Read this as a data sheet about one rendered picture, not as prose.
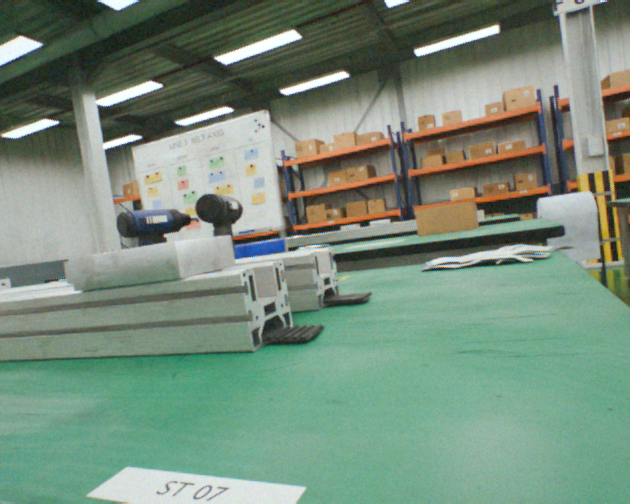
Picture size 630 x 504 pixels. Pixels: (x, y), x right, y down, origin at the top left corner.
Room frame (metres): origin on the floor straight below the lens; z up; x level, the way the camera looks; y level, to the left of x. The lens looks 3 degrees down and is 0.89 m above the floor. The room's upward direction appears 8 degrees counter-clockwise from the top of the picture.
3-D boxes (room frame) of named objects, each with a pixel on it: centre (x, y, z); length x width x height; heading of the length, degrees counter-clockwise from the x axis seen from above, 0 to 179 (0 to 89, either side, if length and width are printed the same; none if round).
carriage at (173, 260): (0.54, 0.20, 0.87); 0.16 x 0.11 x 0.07; 68
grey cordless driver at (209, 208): (0.96, 0.18, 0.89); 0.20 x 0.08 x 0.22; 172
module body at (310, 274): (0.81, 0.36, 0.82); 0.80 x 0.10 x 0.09; 68
